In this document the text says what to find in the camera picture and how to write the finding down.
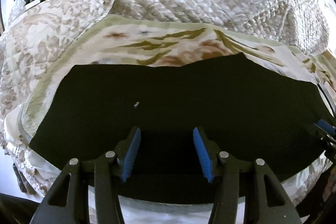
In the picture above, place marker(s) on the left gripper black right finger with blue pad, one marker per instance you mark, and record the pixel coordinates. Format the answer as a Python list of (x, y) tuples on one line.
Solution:
[(266, 201)]

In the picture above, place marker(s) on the black pants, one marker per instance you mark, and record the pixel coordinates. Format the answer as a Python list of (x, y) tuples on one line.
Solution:
[(246, 109)]

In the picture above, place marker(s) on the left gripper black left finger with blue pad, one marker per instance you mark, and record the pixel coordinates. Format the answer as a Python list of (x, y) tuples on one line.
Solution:
[(67, 199)]

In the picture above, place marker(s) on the floral fleece blanket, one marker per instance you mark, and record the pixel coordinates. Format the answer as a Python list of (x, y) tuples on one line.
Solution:
[(120, 41)]

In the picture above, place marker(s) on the quilted beige white comforter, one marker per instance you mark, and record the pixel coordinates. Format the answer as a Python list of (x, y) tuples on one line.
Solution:
[(37, 37)]

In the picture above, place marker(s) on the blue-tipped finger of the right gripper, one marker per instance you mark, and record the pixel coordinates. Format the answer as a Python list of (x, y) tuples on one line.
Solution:
[(325, 129)]

